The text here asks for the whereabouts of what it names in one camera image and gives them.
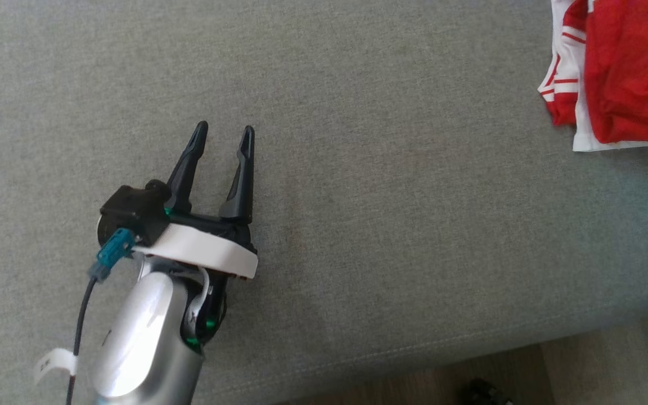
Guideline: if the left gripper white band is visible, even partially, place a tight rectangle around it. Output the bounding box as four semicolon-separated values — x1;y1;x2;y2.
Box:
133;121;259;347

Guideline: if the red jersey with striped trim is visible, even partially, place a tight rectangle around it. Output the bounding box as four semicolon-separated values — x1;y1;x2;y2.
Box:
538;0;648;152

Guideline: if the large grey sofa seat cushion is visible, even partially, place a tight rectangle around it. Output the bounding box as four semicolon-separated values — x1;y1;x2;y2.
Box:
0;0;648;405

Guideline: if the small black object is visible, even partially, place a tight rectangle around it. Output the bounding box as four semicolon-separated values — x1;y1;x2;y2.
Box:
459;378;513;405

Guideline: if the teal left cable connector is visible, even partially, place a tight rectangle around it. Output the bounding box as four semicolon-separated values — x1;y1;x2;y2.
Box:
88;228;136;282

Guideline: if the white cable label tag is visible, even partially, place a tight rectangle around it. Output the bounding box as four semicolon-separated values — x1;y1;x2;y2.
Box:
34;348;78;384

